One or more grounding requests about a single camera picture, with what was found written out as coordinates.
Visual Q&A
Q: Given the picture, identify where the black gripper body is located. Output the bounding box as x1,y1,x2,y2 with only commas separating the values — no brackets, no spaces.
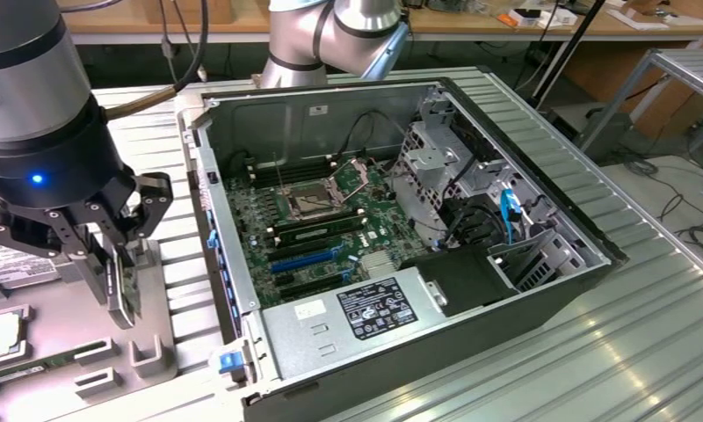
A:
0,102,139,214

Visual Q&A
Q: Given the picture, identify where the graphics card with fan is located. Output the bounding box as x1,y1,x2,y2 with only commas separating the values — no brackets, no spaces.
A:
101,239,148,331

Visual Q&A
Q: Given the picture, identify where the hard disk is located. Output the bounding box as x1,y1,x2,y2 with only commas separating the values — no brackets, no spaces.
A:
0,236,65,290

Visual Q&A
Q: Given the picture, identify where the grey parts rack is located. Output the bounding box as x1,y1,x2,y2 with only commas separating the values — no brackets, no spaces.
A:
0,239,181,422

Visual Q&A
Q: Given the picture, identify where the thin locking lever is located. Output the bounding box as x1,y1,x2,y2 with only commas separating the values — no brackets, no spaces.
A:
272,151,288,195

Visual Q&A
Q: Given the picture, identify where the CPU socket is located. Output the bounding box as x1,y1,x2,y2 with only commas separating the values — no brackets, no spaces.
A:
277,179,347,222

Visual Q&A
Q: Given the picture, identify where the black expansion slot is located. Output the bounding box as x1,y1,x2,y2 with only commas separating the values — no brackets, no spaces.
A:
273,268,347,288
265,244,337,264
279,277,355,301

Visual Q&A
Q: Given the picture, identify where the silver socket cover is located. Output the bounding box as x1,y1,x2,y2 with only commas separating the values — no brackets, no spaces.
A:
325,156,384,198

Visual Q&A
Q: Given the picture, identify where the blue case latch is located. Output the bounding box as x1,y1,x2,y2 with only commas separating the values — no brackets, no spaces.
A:
215,349,247,375

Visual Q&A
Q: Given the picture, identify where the green motherboard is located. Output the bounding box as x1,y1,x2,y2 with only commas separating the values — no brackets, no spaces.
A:
225,156,445,309

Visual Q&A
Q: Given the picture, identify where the small silver heatsink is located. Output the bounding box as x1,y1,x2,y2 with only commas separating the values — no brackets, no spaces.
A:
360,251,401,272

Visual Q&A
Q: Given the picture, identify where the silver power supply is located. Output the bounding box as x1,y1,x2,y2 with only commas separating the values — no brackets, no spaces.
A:
260,266,450,382

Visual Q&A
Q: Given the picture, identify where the large cardboard box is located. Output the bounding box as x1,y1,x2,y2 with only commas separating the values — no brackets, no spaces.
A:
145,0,272,24

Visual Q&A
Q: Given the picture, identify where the silver drive cage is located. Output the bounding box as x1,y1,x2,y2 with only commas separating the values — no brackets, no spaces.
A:
393,87,509,247

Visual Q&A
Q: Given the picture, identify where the black fan shroud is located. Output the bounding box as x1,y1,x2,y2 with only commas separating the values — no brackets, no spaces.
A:
397,244,518,318

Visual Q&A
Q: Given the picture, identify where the black PC case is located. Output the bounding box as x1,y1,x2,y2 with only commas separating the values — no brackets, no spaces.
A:
173,76,629,422

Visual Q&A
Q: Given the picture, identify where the silver disk bay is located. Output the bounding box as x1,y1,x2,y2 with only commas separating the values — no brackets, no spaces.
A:
484,228,614,295

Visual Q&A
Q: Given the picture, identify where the wooden desk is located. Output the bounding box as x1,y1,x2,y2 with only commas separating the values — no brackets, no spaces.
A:
57,0,703,49

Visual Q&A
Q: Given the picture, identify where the black and white box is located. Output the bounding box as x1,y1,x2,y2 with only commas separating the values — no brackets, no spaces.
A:
513,7,556,28

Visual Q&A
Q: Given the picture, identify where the black pole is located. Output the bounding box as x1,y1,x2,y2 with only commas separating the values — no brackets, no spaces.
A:
530,0,610,109

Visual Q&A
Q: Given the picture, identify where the brown cardboard box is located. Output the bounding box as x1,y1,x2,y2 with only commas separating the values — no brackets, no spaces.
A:
621,0,689,14

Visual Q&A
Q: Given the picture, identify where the thin grey cable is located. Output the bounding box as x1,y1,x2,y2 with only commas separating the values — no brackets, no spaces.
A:
159,0,176,61

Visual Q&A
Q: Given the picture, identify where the black wire bundle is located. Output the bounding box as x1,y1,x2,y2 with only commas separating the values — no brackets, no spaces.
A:
442,195,505,250

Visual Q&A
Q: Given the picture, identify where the blue wire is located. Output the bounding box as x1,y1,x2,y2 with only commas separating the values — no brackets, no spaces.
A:
496,186,524,248

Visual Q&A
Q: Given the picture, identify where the metal slat frame table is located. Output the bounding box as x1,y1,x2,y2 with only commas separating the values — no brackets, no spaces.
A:
577,46,703,155

